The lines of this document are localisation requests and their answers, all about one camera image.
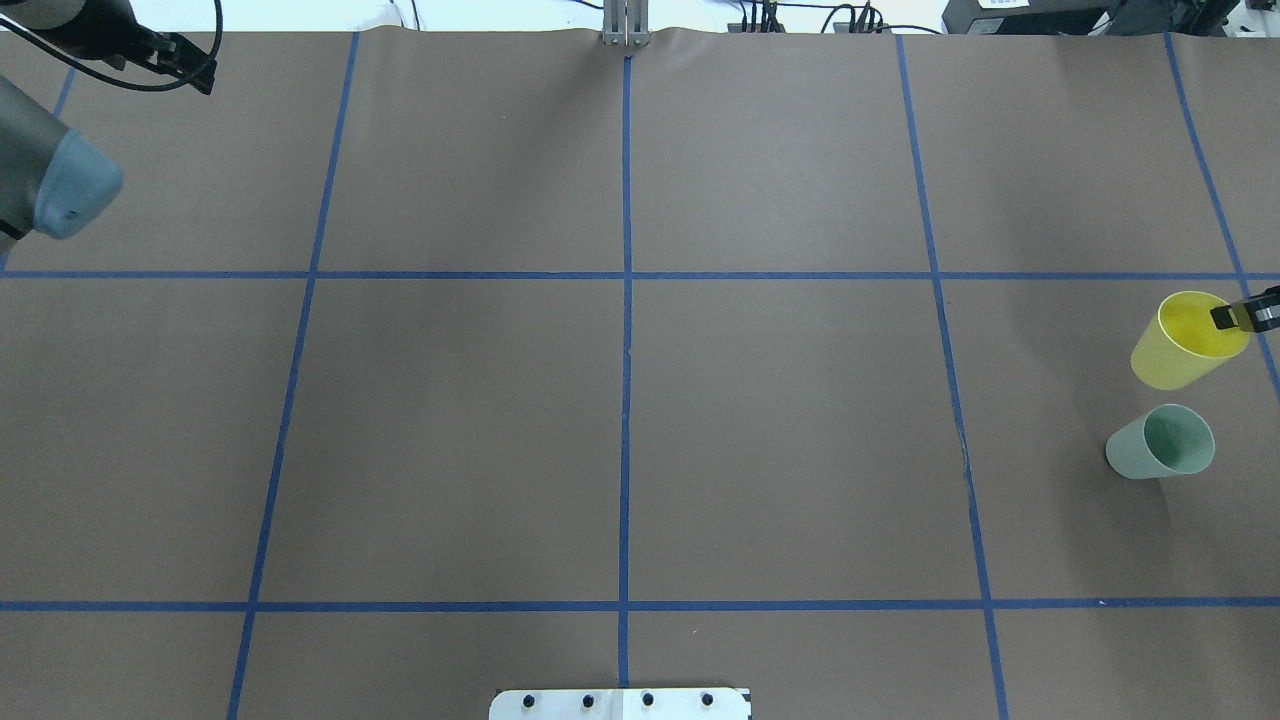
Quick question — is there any green cup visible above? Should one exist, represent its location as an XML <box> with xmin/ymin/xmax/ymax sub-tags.
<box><xmin>1103</xmin><ymin>404</ymin><xmax>1217</xmax><ymax>480</ymax></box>

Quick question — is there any yellow cup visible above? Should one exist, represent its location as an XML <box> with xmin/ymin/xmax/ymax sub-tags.
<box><xmin>1130</xmin><ymin>290</ymin><xmax>1251</xmax><ymax>391</ymax></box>

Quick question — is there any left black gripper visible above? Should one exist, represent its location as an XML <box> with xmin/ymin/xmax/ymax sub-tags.
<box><xmin>1</xmin><ymin>1</ymin><xmax>219</xmax><ymax>96</ymax></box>

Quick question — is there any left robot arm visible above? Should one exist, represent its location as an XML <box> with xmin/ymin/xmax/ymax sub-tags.
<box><xmin>1</xmin><ymin>1</ymin><xmax>225</xmax><ymax>252</ymax></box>

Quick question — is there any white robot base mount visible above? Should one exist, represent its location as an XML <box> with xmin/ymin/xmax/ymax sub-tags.
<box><xmin>488</xmin><ymin>687</ymin><xmax>754</xmax><ymax>719</ymax></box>

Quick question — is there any aluminium frame post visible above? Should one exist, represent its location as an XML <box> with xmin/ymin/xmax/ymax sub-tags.
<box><xmin>596</xmin><ymin>0</ymin><xmax>652</xmax><ymax>47</ymax></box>

